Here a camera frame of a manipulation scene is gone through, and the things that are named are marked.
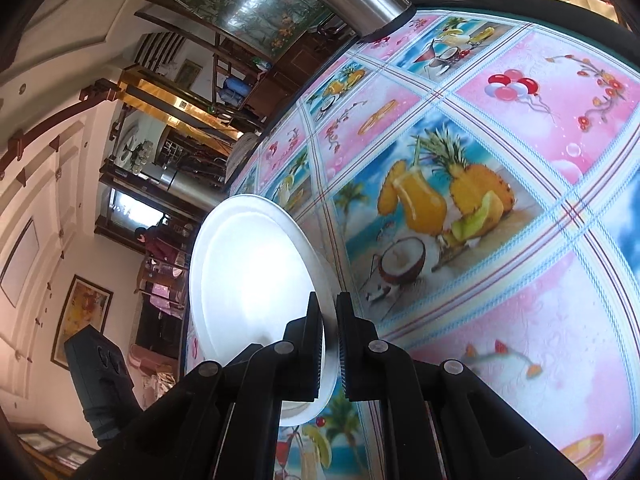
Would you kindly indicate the small steel thermos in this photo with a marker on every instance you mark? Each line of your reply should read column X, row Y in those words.
column 192, row 191

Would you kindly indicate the seated person in maroon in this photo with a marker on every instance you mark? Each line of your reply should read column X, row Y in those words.
column 153, row 242

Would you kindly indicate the framed horses painting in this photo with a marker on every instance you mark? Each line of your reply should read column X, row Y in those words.
column 86, row 303

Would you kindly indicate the large floral wall painting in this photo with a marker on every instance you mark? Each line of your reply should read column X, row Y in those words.
column 265, row 27

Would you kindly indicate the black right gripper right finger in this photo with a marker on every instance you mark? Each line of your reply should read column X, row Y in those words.
column 357, row 368

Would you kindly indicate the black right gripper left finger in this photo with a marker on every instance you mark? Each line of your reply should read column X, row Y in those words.
column 302, row 368

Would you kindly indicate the colourful patterned tablecloth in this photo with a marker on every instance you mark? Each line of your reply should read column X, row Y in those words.
column 472, row 179

